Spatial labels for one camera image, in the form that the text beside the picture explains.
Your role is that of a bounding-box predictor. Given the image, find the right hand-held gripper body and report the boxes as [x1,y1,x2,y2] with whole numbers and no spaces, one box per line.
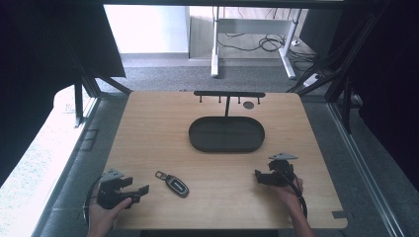
[267,152,298,188]

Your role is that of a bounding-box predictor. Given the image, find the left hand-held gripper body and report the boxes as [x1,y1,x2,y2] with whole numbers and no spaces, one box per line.
[96,167,136,210]

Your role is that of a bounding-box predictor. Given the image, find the person's left hand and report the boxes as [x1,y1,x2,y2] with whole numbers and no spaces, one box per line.
[87,186,133,232]

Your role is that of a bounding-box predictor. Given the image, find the person's right hand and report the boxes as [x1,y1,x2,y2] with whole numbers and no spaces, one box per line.
[274,177,305,212]

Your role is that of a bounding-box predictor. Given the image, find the black car key fob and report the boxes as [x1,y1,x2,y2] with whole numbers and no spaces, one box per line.
[154,170,191,199]

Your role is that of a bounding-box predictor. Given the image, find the black key rack with tray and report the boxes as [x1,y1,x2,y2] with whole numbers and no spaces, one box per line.
[188,90,267,154]

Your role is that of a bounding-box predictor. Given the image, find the dark floor plate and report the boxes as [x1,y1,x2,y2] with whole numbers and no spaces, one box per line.
[79,128,100,152]

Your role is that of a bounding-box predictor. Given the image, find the white power strip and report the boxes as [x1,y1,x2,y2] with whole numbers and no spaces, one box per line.
[302,72,322,88]

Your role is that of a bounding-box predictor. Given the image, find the black curtain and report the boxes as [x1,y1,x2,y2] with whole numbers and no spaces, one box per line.
[0,0,126,188]
[329,0,419,183]

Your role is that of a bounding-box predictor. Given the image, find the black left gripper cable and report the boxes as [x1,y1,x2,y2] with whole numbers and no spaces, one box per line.
[82,175,104,229]

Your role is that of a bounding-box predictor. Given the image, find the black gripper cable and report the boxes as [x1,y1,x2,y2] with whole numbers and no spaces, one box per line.
[82,175,104,229]
[278,168,309,220]

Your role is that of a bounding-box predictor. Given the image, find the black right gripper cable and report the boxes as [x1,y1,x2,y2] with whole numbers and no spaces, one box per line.
[278,168,309,220]

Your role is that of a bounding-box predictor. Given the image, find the aluminium floor rail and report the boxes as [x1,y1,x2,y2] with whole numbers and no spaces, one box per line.
[327,101,407,237]

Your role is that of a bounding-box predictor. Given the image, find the black metal frame strut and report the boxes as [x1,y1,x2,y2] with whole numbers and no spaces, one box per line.
[286,1,393,134]
[72,58,133,129]

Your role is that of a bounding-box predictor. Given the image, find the black floor cables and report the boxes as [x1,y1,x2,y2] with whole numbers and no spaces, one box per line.
[216,31,318,64]

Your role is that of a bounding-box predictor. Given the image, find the white desk frame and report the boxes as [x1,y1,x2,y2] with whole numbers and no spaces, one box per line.
[210,6,302,80]

